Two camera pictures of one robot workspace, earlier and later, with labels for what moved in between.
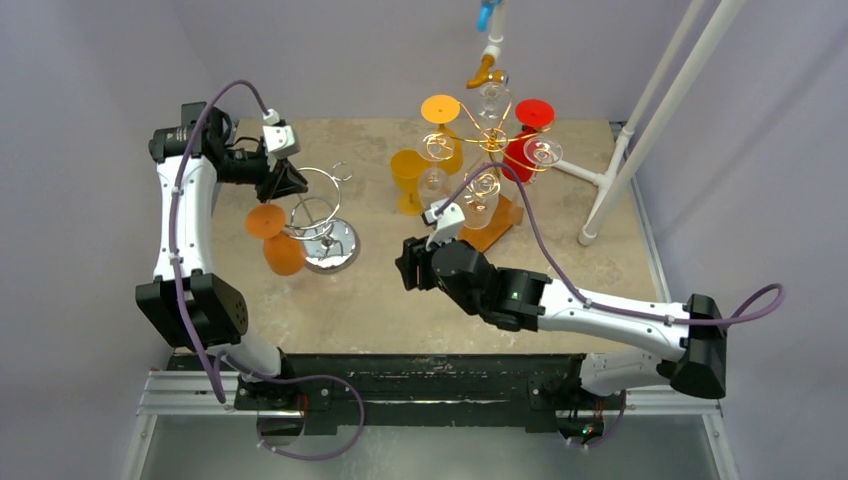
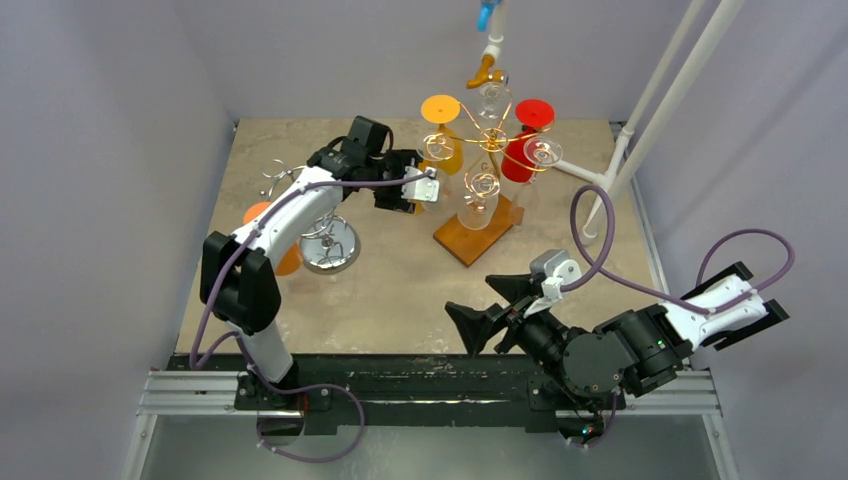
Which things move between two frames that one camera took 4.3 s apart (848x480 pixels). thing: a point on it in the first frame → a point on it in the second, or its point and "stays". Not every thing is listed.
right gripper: [419, 266] → [511, 318]
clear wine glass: [434, 147] stays
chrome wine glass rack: [331, 244] stays
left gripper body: [244, 167] → [393, 163]
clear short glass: [481, 199] stays
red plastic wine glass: [536, 114] stays
